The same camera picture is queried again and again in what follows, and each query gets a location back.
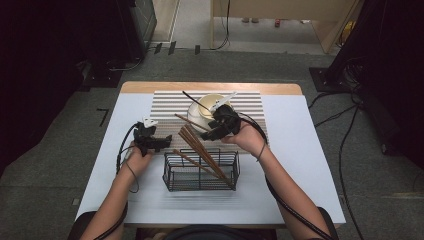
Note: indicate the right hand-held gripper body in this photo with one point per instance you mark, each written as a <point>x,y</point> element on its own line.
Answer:
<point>228,120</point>

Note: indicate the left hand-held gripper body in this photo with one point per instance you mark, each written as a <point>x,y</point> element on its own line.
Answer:
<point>144,133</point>

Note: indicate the person's left hand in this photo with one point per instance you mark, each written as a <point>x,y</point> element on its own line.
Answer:
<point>138,161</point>

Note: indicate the person's right hand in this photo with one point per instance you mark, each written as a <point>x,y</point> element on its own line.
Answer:
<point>248,138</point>

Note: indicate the cream ceramic bowl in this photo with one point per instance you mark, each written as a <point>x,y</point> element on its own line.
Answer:
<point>208,100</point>

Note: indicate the striped placemat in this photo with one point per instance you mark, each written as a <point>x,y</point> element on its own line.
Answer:
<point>166,106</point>

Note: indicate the black corner tape mark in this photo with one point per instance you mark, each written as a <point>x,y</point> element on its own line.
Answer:
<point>104,115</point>

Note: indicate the dark wrist band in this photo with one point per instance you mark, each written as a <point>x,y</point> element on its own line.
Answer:
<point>261,151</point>

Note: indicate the white table sheet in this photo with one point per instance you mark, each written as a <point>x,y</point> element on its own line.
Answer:
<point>293,133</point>

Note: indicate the person's dark clothing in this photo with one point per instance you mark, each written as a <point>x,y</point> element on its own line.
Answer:
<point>210,233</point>

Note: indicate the small red object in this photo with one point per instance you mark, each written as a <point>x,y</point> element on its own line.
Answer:
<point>277,22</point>

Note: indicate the dark equipment cabinet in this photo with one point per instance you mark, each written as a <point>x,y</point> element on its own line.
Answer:
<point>143,23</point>

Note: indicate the black curtain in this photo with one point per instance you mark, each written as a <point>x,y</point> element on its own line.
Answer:
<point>393,66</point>
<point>50,66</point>

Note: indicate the black chair armrest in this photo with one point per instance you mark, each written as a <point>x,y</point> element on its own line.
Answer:
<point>78,228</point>
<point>330,220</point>

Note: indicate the light wooden desk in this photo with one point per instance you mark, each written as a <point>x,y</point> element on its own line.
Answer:
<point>283,8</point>

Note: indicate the yellow object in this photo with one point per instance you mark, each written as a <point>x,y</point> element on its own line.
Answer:
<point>348,30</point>

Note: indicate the black stand base plate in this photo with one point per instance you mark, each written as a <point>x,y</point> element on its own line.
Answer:
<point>321,80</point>

